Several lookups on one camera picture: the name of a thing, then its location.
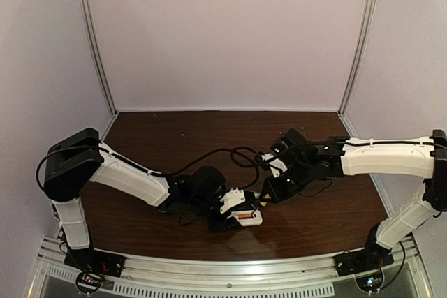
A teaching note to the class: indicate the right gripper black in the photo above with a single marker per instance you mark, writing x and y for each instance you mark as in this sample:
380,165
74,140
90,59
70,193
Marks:
283,188

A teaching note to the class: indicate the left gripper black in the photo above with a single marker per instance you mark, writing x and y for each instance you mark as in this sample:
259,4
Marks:
219,220

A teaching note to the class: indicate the yellow handled screwdriver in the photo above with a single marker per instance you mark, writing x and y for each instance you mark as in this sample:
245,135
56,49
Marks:
264,200

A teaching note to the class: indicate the white remote control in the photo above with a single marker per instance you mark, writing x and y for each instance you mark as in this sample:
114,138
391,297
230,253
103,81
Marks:
257,220

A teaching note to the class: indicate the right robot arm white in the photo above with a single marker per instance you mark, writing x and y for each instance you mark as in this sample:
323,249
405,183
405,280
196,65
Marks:
296,162

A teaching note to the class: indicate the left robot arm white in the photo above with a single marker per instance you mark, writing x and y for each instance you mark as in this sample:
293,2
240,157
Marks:
82,158

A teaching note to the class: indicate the orange battery in white remote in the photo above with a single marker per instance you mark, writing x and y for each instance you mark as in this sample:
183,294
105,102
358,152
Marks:
246,216

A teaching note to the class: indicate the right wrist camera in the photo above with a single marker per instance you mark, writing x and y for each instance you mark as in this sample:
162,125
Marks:
270,162

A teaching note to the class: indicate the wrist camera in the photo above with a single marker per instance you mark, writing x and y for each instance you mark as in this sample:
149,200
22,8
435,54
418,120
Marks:
237,200
270,162

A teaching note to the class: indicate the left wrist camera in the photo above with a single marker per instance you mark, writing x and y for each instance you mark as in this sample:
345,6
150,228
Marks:
237,200

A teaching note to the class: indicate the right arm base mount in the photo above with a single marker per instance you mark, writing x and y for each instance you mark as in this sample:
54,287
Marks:
363,260

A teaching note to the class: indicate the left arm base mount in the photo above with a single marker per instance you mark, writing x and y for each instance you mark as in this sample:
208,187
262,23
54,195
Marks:
99,262

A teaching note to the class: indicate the aluminium front rail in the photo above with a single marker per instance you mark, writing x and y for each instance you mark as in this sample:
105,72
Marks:
294,277

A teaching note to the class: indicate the right aluminium frame post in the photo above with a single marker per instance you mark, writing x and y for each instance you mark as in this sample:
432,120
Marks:
365,24

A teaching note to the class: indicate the aluminium frame post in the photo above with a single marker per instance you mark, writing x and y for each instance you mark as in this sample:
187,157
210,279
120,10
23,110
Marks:
365,24
96,56

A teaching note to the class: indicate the left aluminium frame post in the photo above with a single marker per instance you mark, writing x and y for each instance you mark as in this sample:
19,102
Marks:
96,56

